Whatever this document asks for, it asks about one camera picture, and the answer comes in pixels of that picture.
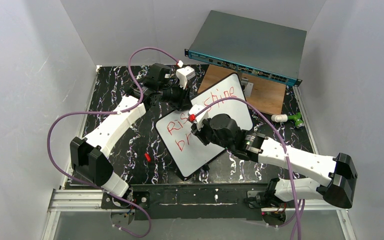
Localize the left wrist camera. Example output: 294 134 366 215
175 60 196 90

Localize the aluminium rail frame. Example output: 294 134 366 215
41 183 349 240

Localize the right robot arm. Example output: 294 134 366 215
188 113 358 209

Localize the wooden board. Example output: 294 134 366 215
198 65 286 115

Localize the red marker cap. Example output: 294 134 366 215
144 153 152 163

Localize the green white toy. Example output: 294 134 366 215
270 112 305 128

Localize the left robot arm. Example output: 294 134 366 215
70 63 196 201

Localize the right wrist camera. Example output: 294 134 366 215
187 104 209 131

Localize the blue network switch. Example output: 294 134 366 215
184 10 307 87

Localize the metal bracket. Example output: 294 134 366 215
240 77 254 98

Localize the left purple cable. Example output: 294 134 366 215
46 47 184 237

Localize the white whiteboard black frame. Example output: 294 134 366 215
155 73 253 177

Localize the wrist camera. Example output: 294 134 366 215
175 60 196 90
187 104 209 131

